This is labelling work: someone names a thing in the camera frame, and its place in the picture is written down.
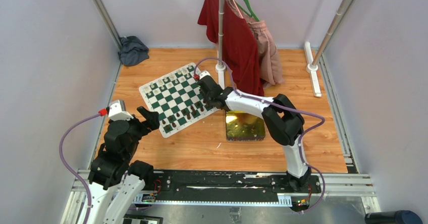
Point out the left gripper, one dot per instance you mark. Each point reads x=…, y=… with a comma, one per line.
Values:
x=151, y=117

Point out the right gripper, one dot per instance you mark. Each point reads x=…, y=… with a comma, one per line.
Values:
x=206, y=99

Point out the dark king piece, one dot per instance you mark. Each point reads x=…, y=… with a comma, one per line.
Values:
x=194, y=112

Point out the yellow metal tin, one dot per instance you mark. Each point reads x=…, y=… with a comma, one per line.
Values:
x=243, y=127

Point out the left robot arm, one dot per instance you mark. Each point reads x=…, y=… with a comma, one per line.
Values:
x=114, y=179

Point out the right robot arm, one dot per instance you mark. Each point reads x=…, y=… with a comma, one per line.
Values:
x=284, y=123

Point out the green white chess mat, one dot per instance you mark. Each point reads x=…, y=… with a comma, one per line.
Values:
x=172, y=93

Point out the white clothes rack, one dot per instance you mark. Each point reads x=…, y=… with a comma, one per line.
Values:
x=220, y=67

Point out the red t-shirt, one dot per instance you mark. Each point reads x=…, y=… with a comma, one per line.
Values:
x=240, y=50

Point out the pink shorts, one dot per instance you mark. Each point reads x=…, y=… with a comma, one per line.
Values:
x=270, y=64

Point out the dark blue crumpled cloth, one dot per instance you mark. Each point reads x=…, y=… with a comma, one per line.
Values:
x=133, y=51

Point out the green clothes hanger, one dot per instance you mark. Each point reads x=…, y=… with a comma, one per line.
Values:
x=249, y=10

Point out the dark blue bottle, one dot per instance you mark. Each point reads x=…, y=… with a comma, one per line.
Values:
x=393, y=217

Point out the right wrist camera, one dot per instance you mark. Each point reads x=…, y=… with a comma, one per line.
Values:
x=204, y=74

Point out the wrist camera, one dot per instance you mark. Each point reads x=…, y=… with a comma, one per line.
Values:
x=204, y=74
x=117, y=111

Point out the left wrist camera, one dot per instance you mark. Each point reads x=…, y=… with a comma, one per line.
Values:
x=117, y=111

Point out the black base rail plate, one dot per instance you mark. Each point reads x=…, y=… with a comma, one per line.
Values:
x=225, y=186

